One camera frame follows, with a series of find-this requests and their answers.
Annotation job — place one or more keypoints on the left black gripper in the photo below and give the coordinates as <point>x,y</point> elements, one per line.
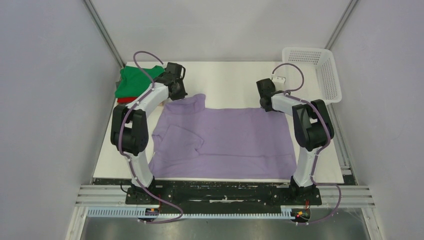
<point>182,94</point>

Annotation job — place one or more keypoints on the red folded t shirt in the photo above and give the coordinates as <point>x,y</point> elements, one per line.
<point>125,100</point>

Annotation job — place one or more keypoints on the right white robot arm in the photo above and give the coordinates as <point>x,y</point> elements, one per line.
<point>313,131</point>

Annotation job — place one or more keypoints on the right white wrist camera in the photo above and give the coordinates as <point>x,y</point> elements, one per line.
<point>279,79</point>

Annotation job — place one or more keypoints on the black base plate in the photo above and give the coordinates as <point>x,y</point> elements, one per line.
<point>215,197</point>

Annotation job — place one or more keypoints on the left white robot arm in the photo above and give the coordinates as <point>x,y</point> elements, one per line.
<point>129,123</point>

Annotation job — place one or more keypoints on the white plastic basket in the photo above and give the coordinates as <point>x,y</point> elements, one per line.
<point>321,80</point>

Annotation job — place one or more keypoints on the green folded t shirt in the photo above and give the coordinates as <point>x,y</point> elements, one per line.
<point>133,83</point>

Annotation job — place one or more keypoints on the purple t shirt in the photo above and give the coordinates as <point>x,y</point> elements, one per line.
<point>193,141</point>

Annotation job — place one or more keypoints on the white cable duct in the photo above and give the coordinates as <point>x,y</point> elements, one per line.
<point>145,213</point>

